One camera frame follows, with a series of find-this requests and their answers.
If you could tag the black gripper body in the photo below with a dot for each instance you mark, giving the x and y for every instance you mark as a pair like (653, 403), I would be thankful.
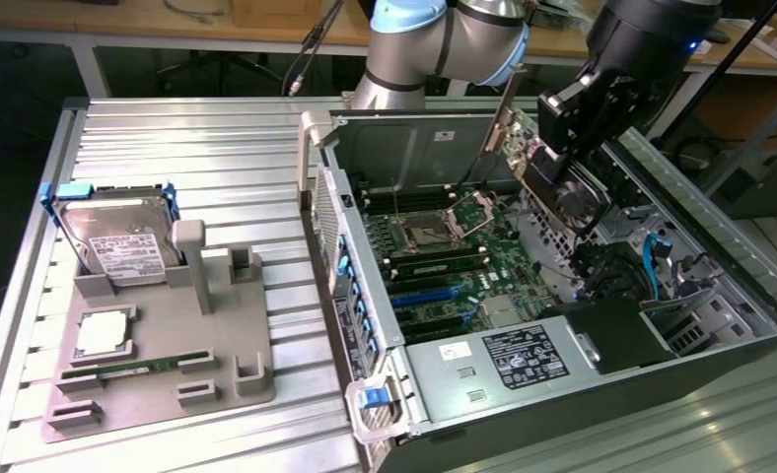
(652, 39)

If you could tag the graphics card with metal bracket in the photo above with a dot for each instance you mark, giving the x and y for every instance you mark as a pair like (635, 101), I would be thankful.
(577, 202)

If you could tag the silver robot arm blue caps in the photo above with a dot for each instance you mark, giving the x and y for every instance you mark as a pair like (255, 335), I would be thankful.
(422, 49)

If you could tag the black slanted pole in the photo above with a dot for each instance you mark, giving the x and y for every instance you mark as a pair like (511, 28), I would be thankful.
(753, 37)

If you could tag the black monitor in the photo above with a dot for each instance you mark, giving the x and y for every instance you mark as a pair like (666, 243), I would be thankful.
(750, 6)

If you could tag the perforated metal drive cage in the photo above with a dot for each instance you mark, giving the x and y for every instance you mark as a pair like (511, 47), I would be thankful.
(534, 236)

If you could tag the metal socket cover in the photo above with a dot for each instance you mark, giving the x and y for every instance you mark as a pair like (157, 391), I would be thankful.
(459, 222)

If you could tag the black cabinet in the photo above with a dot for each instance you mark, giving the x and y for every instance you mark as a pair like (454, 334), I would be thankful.
(757, 192)

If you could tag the green motherboard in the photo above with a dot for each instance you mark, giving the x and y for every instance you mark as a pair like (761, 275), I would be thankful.
(494, 246)

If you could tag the black RAM slot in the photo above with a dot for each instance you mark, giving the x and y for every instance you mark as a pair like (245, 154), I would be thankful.
(408, 193)
(411, 206)

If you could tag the thin metal locking lever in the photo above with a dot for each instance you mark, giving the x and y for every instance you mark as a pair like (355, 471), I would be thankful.
(398, 202)

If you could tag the CPU socket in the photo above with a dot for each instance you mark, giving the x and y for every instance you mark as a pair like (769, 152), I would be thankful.
(424, 231)

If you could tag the black RAM stick with label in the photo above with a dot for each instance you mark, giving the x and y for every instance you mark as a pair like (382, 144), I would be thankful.
(438, 270)

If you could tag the silver chipset heatsink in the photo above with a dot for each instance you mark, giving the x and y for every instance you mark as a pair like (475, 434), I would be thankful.
(499, 311)

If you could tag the blue expansion slot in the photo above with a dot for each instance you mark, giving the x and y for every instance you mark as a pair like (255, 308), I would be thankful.
(428, 297)

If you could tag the black plastic air shroud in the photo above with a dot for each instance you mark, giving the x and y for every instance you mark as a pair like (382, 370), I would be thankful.
(613, 335)

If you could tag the metal disk bay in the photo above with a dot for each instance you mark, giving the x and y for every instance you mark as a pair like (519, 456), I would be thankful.
(692, 330)

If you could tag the blue slot cover tab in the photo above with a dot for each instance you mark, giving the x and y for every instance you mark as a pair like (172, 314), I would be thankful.
(367, 326)
(362, 308)
(355, 289)
(374, 349)
(346, 267)

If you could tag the black expansion slot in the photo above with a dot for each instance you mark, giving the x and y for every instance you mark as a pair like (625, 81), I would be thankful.
(435, 326)

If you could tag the black chair base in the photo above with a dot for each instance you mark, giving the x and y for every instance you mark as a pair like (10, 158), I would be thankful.
(231, 64)

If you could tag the black open PC case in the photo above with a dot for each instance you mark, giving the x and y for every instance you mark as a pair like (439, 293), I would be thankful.
(626, 409)

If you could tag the grey power supply unit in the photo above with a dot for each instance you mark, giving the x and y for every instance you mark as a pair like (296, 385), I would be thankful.
(448, 394)

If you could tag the blue case latch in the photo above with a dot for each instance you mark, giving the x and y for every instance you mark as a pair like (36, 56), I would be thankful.
(374, 399)

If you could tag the hard disk with blue caddy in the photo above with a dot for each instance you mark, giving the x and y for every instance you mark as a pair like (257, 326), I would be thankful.
(118, 251)

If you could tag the grey plastic parts rack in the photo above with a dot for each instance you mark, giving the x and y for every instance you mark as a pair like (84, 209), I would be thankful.
(165, 345)

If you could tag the green RAM stick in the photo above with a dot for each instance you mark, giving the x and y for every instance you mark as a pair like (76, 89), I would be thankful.
(145, 367)

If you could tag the silver CPU chip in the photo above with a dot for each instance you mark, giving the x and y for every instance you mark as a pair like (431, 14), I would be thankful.
(102, 335)

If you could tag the black case switch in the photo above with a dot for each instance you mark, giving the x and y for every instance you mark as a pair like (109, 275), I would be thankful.
(347, 201)

